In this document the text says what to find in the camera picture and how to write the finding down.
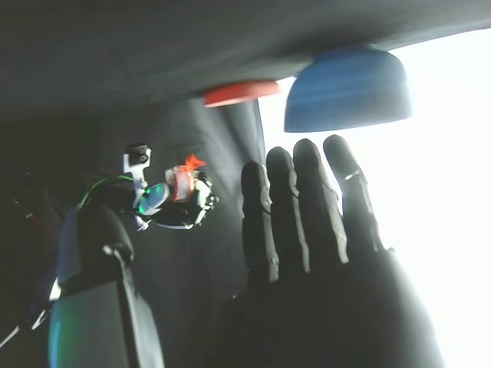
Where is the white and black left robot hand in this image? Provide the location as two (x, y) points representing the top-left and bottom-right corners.
(46, 133), (448, 368)

